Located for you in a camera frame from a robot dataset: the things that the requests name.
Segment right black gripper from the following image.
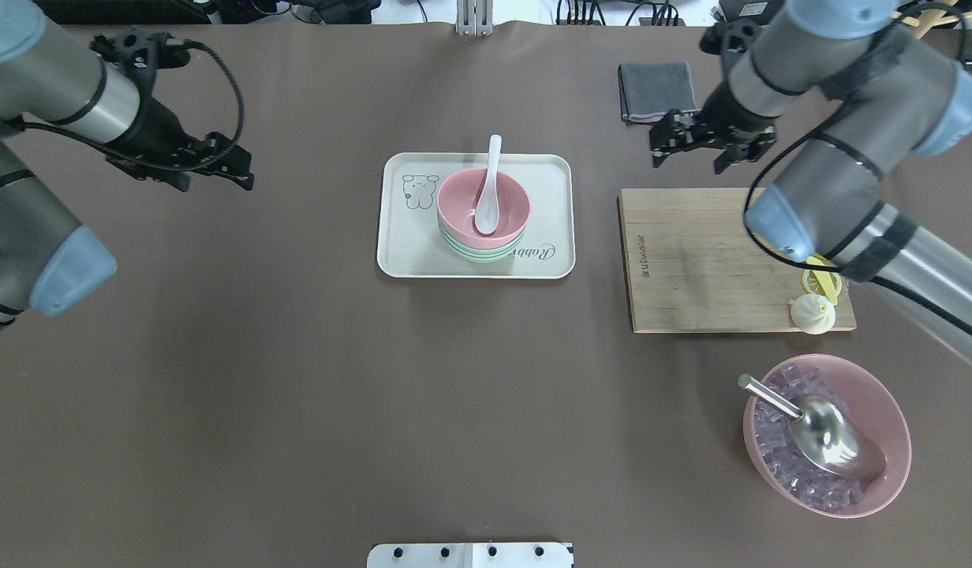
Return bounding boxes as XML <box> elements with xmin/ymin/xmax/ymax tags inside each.
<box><xmin>649</xmin><ymin>80</ymin><xmax>777</xmax><ymax>168</ymax></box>

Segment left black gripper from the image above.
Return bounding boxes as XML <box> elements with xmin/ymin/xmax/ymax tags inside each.
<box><xmin>107</xmin><ymin>97</ymin><xmax>254</xmax><ymax>192</ymax></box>

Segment white ceramic spoon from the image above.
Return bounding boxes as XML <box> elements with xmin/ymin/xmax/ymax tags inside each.
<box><xmin>473</xmin><ymin>133</ymin><xmax>502</xmax><ymax>236</ymax></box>

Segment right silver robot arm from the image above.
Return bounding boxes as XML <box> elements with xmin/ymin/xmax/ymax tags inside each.
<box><xmin>649</xmin><ymin>1</ymin><xmax>972</xmax><ymax>364</ymax></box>

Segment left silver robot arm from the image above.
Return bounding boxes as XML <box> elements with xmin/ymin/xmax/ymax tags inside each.
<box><xmin>0</xmin><ymin>1</ymin><xmax>254</xmax><ymax>332</ymax></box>

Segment green bowl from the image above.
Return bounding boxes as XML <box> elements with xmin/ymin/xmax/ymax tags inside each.
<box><xmin>438</xmin><ymin>226</ymin><xmax>525</xmax><ymax>263</ymax></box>

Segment large pink ice bowl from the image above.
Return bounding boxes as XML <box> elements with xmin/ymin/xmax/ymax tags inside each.
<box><xmin>742</xmin><ymin>353</ymin><xmax>912</xmax><ymax>520</ymax></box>

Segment grey folded cloth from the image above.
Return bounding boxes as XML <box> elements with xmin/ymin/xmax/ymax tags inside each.
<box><xmin>617</xmin><ymin>62</ymin><xmax>699</xmax><ymax>125</ymax></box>

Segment bamboo cutting board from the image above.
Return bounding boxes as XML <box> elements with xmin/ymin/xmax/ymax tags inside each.
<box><xmin>618</xmin><ymin>188</ymin><xmax>858</xmax><ymax>334</ymax></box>

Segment lemon slices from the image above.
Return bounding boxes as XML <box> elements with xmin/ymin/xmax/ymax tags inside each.
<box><xmin>801</xmin><ymin>255</ymin><xmax>844</xmax><ymax>305</ymax></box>

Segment cream serving tray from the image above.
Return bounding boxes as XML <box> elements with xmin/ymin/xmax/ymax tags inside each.
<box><xmin>376</xmin><ymin>152</ymin><xmax>575</xmax><ymax>279</ymax></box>

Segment metal scoop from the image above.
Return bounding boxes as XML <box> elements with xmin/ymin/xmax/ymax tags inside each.
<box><xmin>736</xmin><ymin>374</ymin><xmax>887</xmax><ymax>482</ymax></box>

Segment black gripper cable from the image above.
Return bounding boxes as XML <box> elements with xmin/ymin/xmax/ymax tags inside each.
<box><xmin>13</xmin><ymin>39</ymin><xmax>245</xmax><ymax>171</ymax></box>

